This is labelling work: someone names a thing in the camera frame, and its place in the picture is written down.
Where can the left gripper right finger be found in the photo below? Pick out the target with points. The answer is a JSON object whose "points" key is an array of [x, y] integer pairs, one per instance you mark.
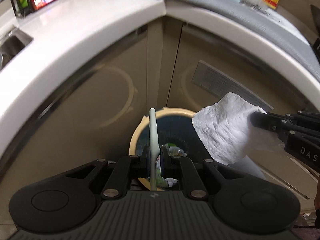
{"points": [[182, 169]]}

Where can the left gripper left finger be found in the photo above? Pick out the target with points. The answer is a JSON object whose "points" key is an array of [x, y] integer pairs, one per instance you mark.
{"points": [[126, 169]]}

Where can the white plastic stick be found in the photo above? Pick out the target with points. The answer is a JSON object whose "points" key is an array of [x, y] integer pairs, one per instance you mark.
{"points": [[154, 148]]}

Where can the white tissue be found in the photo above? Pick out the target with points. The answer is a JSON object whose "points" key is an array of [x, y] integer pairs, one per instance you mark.
{"points": [[227, 133]]}

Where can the checkered printed paper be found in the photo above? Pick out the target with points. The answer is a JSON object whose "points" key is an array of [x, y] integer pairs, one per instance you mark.
{"points": [[257, 5]]}

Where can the green plastic packaging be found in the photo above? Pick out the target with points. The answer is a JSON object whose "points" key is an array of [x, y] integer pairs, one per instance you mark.
{"points": [[172, 150]]}

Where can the cream rimmed blue trash bin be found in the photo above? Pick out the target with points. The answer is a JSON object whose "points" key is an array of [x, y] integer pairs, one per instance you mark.
{"points": [[174, 125]]}

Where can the stainless steel sink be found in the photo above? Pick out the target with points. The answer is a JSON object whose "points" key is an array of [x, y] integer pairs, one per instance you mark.
{"points": [[12, 43]]}

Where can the grey counter mat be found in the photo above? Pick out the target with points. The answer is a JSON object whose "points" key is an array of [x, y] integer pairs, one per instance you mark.
{"points": [[271, 26]]}

